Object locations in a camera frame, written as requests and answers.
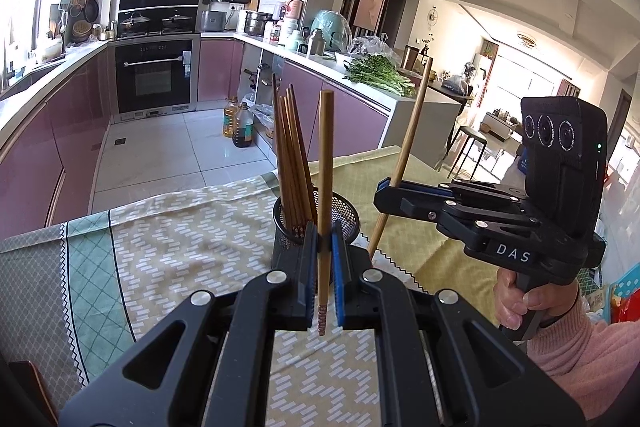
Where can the person's right hand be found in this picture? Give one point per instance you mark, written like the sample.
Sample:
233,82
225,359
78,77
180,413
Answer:
507,302

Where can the steel stock pot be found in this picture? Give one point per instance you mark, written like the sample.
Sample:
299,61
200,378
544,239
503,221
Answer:
257,24

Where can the brown wooden chair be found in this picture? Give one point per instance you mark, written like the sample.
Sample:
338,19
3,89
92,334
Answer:
20,397

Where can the steel thermos flask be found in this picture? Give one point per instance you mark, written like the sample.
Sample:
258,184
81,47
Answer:
314,43

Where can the beige green patterned tablecloth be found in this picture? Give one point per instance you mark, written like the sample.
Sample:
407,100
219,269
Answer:
175,257

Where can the round ceiling lamp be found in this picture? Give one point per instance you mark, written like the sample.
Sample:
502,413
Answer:
527,39

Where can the black built-in oven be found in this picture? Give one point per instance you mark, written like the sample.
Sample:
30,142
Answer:
152,77

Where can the teal air fryer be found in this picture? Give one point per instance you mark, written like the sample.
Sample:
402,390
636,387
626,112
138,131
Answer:
330,29

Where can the blue bag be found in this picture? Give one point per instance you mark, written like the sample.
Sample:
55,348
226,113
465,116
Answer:
522,164

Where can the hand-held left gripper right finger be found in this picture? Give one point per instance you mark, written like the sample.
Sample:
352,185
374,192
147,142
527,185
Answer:
336,267

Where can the black integrated stove hood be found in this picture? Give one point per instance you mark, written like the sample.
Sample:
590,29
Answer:
157,4

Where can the lidded pan on stove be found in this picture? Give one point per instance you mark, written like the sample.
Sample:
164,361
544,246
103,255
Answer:
176,21
134,22

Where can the plain yellow-green tablecloth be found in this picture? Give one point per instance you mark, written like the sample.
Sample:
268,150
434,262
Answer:
440,257

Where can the pink electric kettle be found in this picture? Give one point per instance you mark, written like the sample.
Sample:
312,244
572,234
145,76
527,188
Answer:
295,9

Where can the black stool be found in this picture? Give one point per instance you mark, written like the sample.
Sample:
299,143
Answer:
467,137

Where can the hanging black frying pan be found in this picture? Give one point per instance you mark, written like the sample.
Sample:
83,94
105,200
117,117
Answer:
91,11

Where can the clear plastic bag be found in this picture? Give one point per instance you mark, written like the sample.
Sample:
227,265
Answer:
372,47

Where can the silver countertop appliance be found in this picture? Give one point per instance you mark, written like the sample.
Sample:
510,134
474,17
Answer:
213,22

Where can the bundle of green vegetables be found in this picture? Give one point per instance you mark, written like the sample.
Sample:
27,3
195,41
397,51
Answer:
380,74

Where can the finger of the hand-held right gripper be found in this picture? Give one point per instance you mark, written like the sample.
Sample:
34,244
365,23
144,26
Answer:
410,206
420,188

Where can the purple kitchen cabinets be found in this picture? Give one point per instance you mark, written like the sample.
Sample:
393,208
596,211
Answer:
65,132

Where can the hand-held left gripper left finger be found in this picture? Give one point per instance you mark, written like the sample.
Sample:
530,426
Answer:
314,257

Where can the pink wall painting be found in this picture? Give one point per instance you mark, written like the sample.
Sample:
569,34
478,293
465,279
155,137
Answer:
369,7

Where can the dark sauce bottle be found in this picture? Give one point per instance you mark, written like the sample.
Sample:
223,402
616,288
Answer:
243,129

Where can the black mesh utensil holder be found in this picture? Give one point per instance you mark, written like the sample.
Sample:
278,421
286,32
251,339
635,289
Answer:
345,217

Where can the person's right forearm pink sleeve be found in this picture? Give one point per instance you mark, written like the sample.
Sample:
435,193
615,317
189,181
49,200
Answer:
590,357

